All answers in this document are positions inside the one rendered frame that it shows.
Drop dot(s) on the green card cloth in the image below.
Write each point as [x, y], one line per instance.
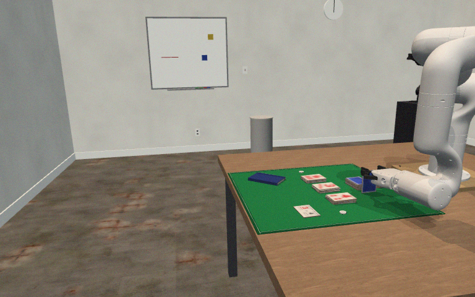
[272, 207]

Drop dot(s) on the blue notebook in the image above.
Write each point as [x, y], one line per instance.
[267, 178]

